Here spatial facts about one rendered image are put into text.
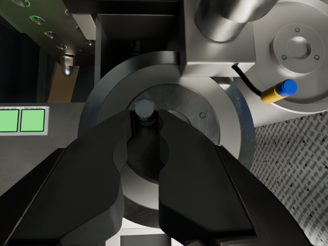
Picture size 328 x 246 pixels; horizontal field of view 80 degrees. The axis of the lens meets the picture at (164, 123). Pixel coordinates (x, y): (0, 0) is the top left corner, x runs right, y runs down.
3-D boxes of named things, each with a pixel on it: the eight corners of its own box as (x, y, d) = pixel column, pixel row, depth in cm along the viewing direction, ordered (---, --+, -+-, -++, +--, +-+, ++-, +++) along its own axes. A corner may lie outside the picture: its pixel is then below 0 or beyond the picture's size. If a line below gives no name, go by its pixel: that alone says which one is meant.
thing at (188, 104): (188, 206, 14) (97, 148, 14) (183, 199, 16) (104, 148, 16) (239, 116, 15) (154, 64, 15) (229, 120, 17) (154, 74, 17)
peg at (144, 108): (127, 105, 12) (147, 92, 12) (133, 113, 14) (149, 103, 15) (140, 125, 11) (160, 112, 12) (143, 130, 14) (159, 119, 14)
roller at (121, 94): (235, 62, 16) (248, 207, 15) (185, 116, 42) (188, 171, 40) (95, 63, 16) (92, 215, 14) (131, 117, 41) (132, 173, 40)
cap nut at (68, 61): (72, 55, 48) (71, 73, 47) (78, 62, 52) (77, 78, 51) (56, 55, 48) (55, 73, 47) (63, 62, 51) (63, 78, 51)
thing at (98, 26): (104, -95, 20) (100, 84, 17) (131, 38, 43) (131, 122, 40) (99, -95, 20) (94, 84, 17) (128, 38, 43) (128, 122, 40)
